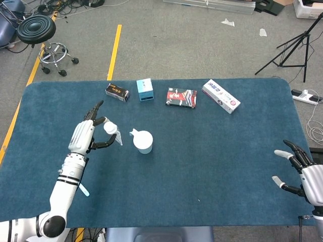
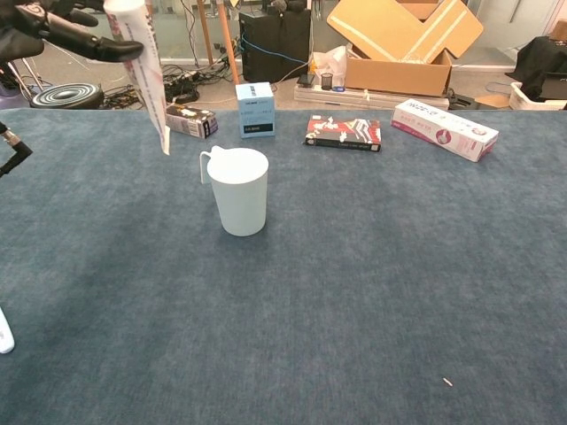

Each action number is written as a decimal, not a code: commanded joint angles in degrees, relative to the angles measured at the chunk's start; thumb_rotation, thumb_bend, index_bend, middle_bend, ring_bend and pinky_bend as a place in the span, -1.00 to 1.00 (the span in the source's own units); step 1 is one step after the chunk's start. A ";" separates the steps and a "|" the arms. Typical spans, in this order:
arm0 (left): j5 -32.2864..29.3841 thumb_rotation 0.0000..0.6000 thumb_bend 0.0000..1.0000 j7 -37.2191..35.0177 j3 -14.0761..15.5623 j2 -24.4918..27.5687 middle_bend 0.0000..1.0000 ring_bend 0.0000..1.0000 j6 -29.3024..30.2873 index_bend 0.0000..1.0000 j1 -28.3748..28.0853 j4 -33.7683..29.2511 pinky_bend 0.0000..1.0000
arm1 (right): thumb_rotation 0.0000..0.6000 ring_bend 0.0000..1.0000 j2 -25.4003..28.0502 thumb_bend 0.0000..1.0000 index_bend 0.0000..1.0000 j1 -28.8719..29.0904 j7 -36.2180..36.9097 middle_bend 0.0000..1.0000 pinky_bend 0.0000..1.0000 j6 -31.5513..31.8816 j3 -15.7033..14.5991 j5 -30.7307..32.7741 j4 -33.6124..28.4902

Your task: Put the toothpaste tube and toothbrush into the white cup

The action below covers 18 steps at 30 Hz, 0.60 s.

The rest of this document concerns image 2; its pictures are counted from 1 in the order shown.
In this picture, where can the open brown cardboard box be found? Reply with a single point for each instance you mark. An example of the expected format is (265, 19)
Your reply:
(398, 75)

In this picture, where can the white plastic bin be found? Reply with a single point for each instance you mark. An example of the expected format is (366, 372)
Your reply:
(520, 99)

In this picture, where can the white printed toothpaste tube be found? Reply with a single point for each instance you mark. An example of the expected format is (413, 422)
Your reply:
(144, 75)

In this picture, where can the black computer tower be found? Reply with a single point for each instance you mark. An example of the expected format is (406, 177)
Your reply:
(274, 40)

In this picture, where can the light blue toothbrush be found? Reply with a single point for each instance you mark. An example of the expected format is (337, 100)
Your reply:
(5, 336)

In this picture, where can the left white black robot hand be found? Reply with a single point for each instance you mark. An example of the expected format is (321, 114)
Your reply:
(66, 31)

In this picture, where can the black round stool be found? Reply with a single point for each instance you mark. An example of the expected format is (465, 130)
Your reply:
(66, 95)

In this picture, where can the wooden easel leg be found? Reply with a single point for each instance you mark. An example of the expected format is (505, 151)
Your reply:
(228, 44)
(204, 31)

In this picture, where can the white plastic cup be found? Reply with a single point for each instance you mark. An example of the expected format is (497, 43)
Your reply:
(241, 199)

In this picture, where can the long white pink toothpaste box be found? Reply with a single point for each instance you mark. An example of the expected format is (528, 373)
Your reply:
(443, 130)

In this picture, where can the blue felt table mat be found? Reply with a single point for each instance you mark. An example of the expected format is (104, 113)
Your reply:
(354, 274)

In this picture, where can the black cloth cover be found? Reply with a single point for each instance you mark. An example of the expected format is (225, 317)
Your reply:
(542, 62)

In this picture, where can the white plastic bag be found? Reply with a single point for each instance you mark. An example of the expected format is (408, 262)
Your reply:
(332, 59)

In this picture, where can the small dark purple carton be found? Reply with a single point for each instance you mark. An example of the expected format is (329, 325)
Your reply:
(190, 123)

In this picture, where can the red black flat box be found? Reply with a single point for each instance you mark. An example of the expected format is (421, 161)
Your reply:
(345, 130)

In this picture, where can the black chair seat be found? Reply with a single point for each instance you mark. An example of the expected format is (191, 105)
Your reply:
(17, 48)

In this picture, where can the tiny pale scrap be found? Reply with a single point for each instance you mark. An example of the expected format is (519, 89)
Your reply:
(447, 381)

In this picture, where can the stacked aluminium profiles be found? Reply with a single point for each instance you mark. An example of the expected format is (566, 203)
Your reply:
(332, 96)

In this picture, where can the light blue upright box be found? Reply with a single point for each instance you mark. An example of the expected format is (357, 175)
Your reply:
(257, 110)

